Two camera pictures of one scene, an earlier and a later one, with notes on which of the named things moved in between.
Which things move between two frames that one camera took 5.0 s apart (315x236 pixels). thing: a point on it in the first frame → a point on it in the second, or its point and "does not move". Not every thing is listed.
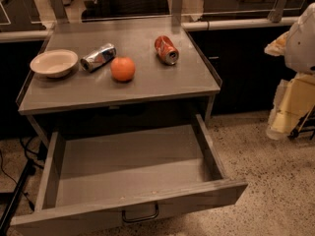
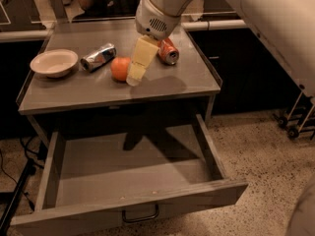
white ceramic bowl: [54, 63] does not move
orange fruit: [122, 69] does not move
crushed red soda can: [166, 50] does not move
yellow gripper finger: [293, 99] → [145, 51]
